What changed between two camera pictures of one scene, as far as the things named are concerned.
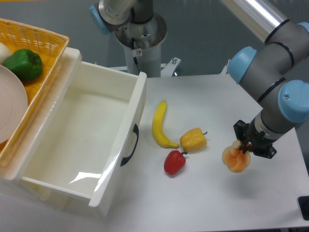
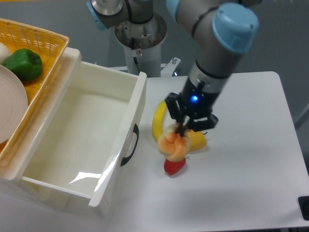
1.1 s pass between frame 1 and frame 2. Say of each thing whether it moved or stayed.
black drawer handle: stayed
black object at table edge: stayed
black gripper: moved
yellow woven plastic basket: stayed
